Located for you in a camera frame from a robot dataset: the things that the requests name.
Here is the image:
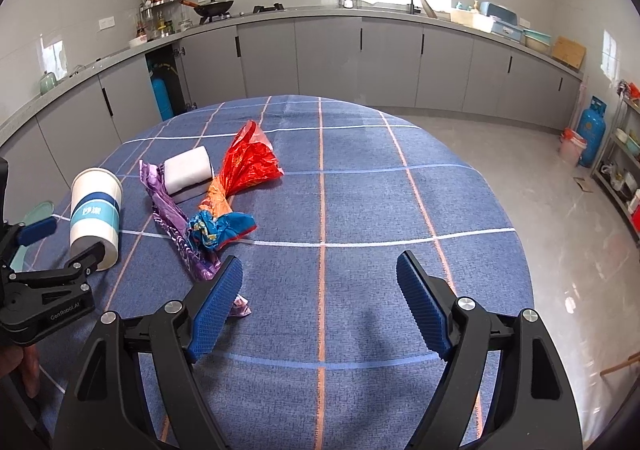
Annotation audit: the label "person's left hand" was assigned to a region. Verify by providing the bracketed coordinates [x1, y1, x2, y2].
[0, 344, 44, 399]

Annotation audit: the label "blue plaid tablecloth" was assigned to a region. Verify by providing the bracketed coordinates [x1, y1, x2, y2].
[20, 94, 536, 450]

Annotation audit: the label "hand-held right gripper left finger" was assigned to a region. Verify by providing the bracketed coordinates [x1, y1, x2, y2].
[52, 255, 244, 450]

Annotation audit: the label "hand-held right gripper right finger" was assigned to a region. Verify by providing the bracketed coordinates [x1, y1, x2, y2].
[396, 251, 583, 450]

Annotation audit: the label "blue orange wrapper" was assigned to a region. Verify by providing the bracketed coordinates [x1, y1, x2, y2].
[187, 210, 258, 251]

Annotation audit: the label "wooden stick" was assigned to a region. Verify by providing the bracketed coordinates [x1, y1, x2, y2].
[599, 356, 640, 379]

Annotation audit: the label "white blue paper cup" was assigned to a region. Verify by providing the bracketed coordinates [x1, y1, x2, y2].
[69, 168, 124, 271]

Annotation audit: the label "pink bin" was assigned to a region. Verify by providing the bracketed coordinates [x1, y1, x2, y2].
[558, 127, 587, 167]

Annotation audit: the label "green basin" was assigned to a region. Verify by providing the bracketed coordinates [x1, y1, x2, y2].
[522, 28, 553, 51]

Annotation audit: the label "metal spice rack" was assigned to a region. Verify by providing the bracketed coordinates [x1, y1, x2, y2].
[136, 0, 184, 43]

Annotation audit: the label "grey kitchen base cabinets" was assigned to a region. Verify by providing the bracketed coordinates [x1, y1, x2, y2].
[0, 11, 584, 165]

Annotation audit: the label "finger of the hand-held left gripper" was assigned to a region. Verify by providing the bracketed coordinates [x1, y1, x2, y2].
[0, 216, 59, 271]
[10, 240, 103, 293]

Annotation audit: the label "white plastic tub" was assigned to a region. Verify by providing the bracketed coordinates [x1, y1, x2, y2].
[450, 7, 494, 33]

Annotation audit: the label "cardboard box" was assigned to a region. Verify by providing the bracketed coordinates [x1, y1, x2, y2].
[551, 36, 587, 71]

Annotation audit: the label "black wok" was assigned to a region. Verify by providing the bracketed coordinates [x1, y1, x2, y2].
[181, 0, 235, 24]

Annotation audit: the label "white foam block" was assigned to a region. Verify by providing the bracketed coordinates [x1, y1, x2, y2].
[163, 146, 216, 195]

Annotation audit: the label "blue gas cylinder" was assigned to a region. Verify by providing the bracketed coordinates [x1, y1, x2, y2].
[151, 74, 175, 122]
[577, 96, 608, 169]

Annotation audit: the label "blue dish rack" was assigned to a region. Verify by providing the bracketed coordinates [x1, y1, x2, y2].
[480, 2, 534, 38]

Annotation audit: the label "metal storage shelf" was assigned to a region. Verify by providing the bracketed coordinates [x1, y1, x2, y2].
[590, 80, 640, 237]

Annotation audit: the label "red plastic bag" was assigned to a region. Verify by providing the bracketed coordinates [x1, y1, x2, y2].
[199, 120, 285, 223]

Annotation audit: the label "gas stove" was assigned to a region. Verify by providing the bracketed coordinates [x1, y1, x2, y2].
[240, 3, 286, 16]

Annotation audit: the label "purple foil wrapper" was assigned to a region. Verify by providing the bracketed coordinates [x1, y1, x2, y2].
[139, 160, 253, 319]

